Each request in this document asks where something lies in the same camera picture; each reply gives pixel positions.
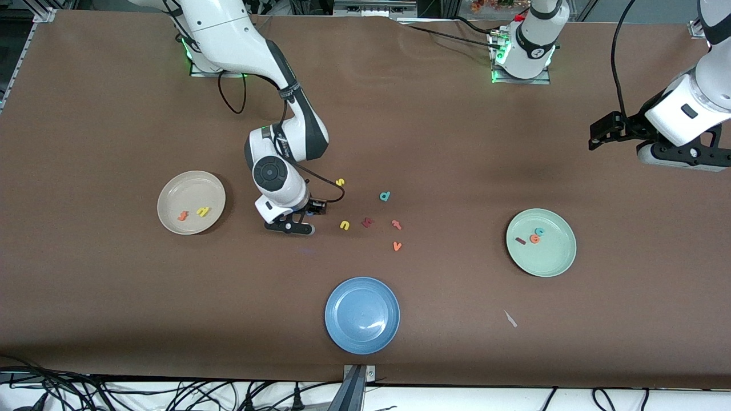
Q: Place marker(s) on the grey power strip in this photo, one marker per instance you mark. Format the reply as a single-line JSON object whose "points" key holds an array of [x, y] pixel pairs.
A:
{"points": [[374, 8]]}

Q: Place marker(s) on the blue plate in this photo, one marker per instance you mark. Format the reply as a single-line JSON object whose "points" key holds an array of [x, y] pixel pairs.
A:
{"points": [[362, 315]]}

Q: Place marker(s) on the black power plug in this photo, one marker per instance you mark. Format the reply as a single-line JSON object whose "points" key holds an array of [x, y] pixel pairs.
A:
{"points": [[249, 404], [297, 402], [40, 402]]}

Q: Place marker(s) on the yellow foam letter h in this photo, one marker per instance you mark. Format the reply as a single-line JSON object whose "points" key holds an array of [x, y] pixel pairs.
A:
{"points": [[203, 212]]}

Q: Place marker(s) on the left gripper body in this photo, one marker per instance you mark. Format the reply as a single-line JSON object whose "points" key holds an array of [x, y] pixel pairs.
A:
{"points": [[633, 125]]}

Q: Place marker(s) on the light green plate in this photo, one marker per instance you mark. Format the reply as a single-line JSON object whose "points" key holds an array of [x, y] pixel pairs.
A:
{"points": [[551, 257]]}

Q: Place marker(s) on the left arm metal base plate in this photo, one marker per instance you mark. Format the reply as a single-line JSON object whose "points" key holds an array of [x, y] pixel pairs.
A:
{"points": [[495, 77]]}

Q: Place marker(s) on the beige brown plate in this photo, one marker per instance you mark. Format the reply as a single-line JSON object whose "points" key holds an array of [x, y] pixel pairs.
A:
{"points": [[191, 191]]}

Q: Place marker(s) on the small white tape scrap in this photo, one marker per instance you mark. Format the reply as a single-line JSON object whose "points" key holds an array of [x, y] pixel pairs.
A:
{"points": [[510, 318]]}

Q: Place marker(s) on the orange artificial flowers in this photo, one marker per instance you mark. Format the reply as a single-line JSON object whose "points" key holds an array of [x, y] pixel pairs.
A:
{"points": [[485, 5]]}

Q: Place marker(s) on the brown table cover sheet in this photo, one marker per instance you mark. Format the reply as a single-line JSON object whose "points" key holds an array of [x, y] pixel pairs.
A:
{"points": [[365, 114]]}

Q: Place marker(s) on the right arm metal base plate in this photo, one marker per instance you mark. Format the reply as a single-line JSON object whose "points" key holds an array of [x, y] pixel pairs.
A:
{"points": [[200, 72]]}

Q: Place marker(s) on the aluminium frame corner bracket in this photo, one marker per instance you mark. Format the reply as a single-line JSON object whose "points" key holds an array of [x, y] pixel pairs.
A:
{"points": [[694, 31], [44, 15]]}

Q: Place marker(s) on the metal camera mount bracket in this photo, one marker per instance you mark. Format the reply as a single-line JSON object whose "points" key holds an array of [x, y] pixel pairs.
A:
{"points": [[354, 394]]}

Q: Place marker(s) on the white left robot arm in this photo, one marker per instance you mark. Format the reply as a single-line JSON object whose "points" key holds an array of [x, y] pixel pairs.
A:
{"points": [[531, 45]]}

